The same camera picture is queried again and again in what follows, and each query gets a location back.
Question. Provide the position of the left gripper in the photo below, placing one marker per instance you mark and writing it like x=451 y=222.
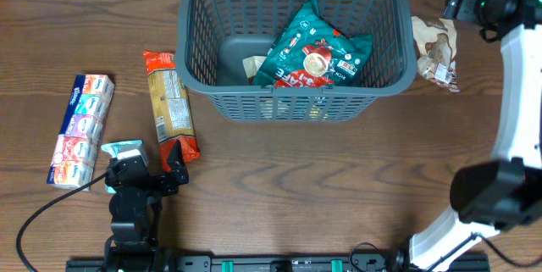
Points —
x=154 y=181

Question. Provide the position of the beige mushroom bag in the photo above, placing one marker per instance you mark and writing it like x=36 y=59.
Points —
x=252 y=65
x=435 y=41

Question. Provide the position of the green Nescafe coffee bag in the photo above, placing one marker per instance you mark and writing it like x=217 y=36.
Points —
x=311 y=53

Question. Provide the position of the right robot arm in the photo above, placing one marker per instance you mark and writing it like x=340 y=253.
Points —
x=491 y=198

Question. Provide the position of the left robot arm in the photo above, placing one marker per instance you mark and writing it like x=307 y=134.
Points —
x=136 y=206

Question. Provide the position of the orange spaghetti packet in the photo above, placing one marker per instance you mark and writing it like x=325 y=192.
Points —
x=171 y=107

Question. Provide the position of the teal wet wipes packet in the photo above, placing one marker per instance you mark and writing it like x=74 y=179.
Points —
x=123 y=173

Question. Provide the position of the Kleenex tissue multipack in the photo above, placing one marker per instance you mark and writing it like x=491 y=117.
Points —
x=75 y=152

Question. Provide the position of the grey plastic basket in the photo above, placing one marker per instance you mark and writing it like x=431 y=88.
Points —
x=215 y=36

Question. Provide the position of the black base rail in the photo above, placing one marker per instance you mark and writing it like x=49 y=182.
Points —
x=359 y=261

